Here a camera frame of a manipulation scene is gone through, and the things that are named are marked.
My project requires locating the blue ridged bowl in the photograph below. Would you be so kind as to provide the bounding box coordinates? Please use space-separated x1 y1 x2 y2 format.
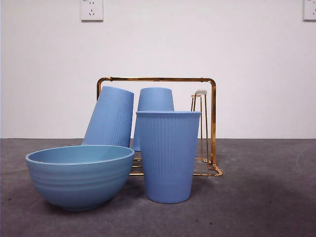
25 145 135 212

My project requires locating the gold wire cup rack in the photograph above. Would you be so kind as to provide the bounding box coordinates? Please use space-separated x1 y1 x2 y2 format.
95 77 224 177

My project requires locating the blue ribbed cup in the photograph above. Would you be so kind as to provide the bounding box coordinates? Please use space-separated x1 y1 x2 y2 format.
133 87 175 152
82 85 135 149
135 111 202 204

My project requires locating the white wall socket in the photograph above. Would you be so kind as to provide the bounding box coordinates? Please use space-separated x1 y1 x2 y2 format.
303 0 316 21
80 0 104 22

